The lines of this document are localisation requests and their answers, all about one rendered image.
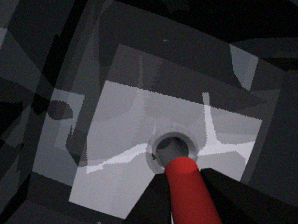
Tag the red peg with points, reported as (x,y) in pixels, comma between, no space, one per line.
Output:
(191,201)

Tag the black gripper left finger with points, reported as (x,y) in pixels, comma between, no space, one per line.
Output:
(154,206)

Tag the grey plate with hole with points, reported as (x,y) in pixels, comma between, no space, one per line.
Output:
(146,99)

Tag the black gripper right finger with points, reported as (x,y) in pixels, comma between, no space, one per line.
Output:
(237,203)

